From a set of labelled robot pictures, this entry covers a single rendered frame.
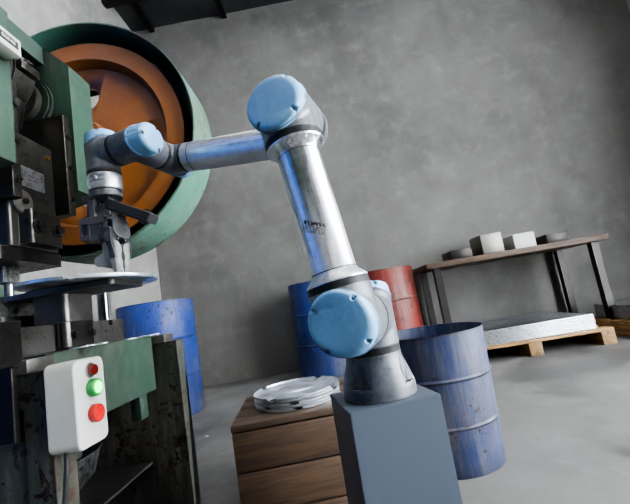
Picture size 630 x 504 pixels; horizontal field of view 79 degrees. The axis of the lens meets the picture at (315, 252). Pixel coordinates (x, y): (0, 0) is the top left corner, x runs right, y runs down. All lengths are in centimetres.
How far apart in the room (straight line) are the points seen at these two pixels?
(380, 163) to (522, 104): 172
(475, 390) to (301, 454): 64
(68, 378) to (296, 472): 74
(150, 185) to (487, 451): 145
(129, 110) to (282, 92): 90
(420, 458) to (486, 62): 481
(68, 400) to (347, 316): 45
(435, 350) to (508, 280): 317
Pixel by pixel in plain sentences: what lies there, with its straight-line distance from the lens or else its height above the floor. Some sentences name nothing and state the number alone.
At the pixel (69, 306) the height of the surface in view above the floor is 74.
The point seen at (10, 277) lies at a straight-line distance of 114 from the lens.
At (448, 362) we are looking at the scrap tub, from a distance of 144.
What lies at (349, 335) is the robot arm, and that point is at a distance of 64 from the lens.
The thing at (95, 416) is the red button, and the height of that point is 54.
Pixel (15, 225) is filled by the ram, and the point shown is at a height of 94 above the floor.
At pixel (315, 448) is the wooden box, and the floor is 25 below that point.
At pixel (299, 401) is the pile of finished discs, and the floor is 37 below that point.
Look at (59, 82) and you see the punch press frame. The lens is 138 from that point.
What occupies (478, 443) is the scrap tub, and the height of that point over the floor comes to 10.
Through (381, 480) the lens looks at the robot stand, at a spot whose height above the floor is 33.
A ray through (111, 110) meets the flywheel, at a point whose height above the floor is 144.
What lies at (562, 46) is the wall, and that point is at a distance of 568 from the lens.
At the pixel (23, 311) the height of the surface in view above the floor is 75.
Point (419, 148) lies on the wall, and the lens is 459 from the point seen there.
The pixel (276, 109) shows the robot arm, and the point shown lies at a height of 101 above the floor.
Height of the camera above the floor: 65
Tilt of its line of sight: 8 degrees up
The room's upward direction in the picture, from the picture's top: 10 degrees counter-clockwise
